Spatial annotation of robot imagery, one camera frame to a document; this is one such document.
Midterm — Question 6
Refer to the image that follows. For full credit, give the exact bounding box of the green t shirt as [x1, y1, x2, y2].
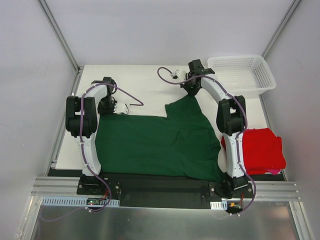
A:
[95, 95, 226, 182]

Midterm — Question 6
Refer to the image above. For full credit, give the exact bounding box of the white plastic basket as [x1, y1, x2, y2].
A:
[207, 55, 276, 98]

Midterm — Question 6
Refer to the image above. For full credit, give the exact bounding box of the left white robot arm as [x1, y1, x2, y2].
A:
[65, 77, 117, 177]

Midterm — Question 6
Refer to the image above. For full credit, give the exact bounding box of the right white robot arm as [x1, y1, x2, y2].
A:
[177, 59, 248, 198]

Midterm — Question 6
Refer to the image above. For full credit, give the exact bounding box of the red folded t shirt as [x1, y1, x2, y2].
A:
[221, 128, 286, 178]

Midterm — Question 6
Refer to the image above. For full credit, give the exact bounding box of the pink folded t shirt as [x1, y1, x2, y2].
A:
[265, 169, 281, 175]

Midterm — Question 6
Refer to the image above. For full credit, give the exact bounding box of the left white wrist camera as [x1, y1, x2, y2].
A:
[113, 103, 129, 115]

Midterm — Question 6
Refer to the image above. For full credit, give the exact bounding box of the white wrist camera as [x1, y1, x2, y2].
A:
[170, 69, 187, 82]
[113, 103, 129, 115]

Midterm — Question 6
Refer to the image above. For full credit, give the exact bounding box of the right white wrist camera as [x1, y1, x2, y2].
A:
[170, 69, 187, 82]

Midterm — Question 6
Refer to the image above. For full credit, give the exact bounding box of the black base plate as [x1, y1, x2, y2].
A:
[76, 169, 255, 208]

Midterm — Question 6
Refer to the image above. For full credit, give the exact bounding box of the aluminium frame rail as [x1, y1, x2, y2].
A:
[30, 176, 303, 202]

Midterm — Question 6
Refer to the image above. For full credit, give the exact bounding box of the left white cable duct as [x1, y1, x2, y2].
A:
[42, 196, 120, 208]

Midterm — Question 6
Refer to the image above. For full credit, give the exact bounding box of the white cable duct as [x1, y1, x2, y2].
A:
[42, 196, 120, 208]
[210, 200, 228, 211]

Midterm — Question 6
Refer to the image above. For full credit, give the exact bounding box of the right white cable duct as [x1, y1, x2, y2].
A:
[210, 200, 228, 211]

